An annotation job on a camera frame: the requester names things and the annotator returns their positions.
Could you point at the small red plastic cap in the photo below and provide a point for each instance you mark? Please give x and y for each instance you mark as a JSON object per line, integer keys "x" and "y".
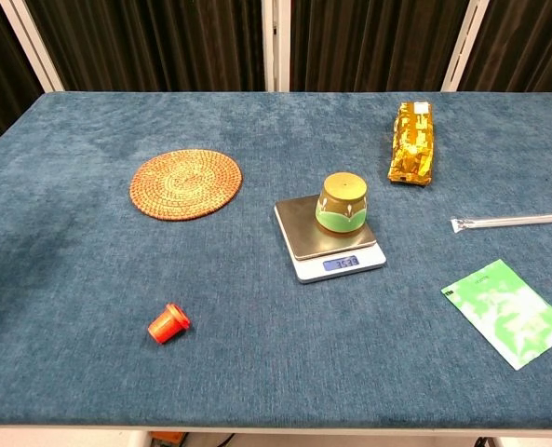
{"x": 167, "y": 324}

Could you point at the gold foil snack package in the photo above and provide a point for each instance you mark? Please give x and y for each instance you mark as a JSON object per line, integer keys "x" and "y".
{"x": 411, "y": 144}

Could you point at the yellow green small jar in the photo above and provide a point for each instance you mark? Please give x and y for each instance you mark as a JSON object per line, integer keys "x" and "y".
{"x": 341, "y": 207}

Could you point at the round woven rattan coaster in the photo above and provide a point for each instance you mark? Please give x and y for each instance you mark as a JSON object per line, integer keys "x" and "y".
{"x": 185, "y": 185}

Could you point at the white digital kitchen scale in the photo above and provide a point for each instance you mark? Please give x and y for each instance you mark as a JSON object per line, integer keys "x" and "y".
{"x": 303, "y": 247}

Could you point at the white upright frame post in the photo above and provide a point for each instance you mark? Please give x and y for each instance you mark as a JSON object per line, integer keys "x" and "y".
{"x": 276, "y": 46}

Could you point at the orange object under table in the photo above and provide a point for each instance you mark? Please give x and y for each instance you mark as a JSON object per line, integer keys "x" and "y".
{"x": 168, "y": 437}

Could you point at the blue fabric table cover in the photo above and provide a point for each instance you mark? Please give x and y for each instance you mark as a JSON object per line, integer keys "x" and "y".
{"x": 117, "y": 279}

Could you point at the white slanted frame post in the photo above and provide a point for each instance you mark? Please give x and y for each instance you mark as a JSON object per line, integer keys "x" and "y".
{"x": 31, "y": 46}
{"x": 464, "y": 46}

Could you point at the green and white sachet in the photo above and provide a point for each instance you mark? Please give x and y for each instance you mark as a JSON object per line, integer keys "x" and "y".
{"x": 503, "y": 312}

